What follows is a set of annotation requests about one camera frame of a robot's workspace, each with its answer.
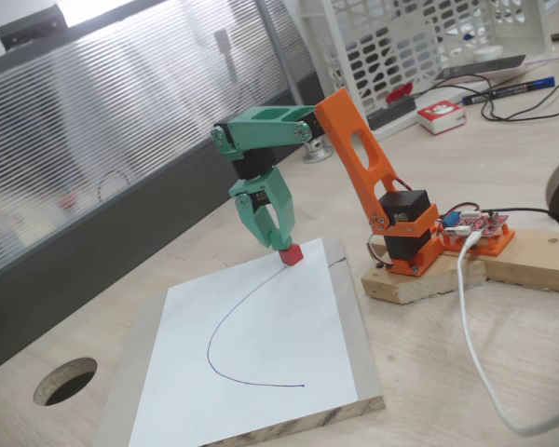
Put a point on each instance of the red controller circuit board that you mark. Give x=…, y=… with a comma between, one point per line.
x=480, y=223

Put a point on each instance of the red cube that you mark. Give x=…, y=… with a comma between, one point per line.
x=292, y=256

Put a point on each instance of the black rectangular block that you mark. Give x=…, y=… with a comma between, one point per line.
x=391, y=114

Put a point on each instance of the wooden base block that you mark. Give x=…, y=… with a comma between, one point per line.
x=424, y=286

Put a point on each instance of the white plastic lattice basket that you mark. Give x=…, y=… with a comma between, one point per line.
x=544, y=32

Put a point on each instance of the silver round metal knob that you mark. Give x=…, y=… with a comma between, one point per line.
x=317, y=153

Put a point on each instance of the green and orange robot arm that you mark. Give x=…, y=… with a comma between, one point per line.
x=354, y=139

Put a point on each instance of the white round puck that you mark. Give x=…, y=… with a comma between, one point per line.
x=486, y=51

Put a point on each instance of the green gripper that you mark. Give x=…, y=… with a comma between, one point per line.
x=276, y=197

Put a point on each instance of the blue marker pen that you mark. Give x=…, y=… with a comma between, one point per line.
x=517, y=88

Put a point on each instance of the white paper sheet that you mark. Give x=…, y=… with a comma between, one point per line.
x=261, y=349

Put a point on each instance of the red and white small box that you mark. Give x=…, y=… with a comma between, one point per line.
x=440, y=118

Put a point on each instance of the dark flat tablet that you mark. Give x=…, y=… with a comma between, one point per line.
x=484, y=66

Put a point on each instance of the grey laminated wooden board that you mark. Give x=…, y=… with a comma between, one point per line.
x=364, y=363

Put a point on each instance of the ribbed glass desk partition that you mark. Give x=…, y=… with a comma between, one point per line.
x=121, y=116

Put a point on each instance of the red plastic clip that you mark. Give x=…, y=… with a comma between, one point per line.
x=398, y=93

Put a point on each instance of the black box device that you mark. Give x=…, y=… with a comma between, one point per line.
x=28, y=28

